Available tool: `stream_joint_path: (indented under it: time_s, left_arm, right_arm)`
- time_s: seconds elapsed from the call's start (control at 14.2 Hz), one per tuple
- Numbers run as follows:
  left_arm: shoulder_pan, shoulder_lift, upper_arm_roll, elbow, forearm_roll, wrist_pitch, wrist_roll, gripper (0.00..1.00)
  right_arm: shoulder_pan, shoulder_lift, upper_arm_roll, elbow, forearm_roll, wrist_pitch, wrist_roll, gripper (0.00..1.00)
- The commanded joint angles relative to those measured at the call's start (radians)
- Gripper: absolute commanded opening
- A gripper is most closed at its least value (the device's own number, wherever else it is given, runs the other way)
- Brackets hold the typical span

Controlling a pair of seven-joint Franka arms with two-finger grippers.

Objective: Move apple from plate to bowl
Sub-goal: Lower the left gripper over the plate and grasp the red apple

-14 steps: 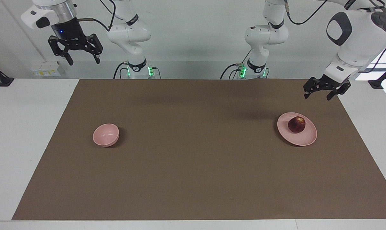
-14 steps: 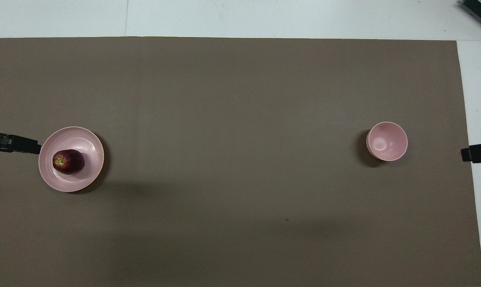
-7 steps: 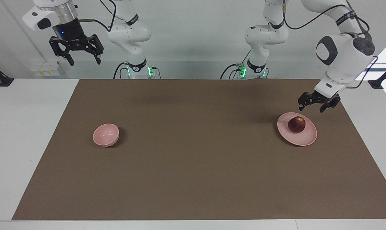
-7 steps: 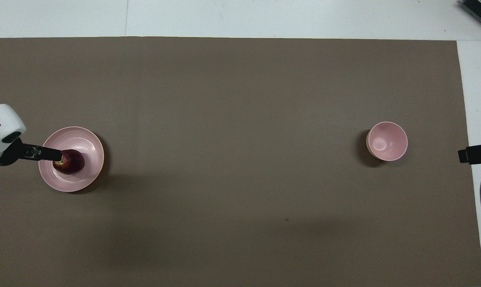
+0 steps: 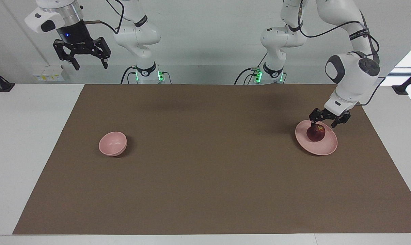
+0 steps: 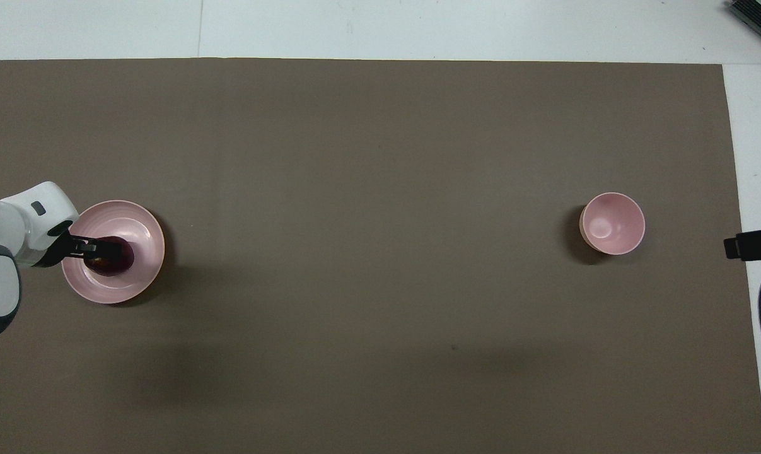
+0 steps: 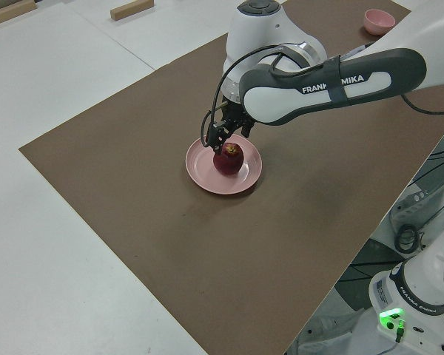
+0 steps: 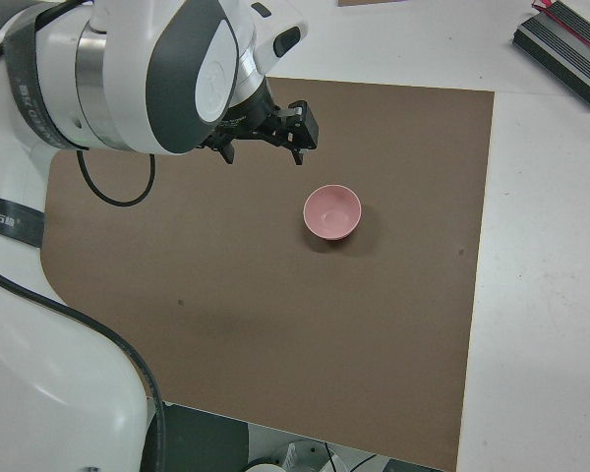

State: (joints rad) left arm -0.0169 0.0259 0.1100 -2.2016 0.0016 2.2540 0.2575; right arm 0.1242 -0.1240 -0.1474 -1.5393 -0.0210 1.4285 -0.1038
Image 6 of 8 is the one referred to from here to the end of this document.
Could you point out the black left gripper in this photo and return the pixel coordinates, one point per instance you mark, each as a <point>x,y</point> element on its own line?
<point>57,247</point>

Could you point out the dark red apple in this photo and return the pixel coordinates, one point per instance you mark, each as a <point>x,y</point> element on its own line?
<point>120,258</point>

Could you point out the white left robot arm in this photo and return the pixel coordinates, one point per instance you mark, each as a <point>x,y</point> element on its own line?
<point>2,227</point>

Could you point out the pink plate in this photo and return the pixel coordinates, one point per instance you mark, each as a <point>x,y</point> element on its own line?
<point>128,221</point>

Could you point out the pink bowl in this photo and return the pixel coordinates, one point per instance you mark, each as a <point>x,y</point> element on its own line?
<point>612,224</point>

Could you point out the brown table mat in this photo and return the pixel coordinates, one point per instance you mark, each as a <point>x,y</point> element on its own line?
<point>380,189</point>

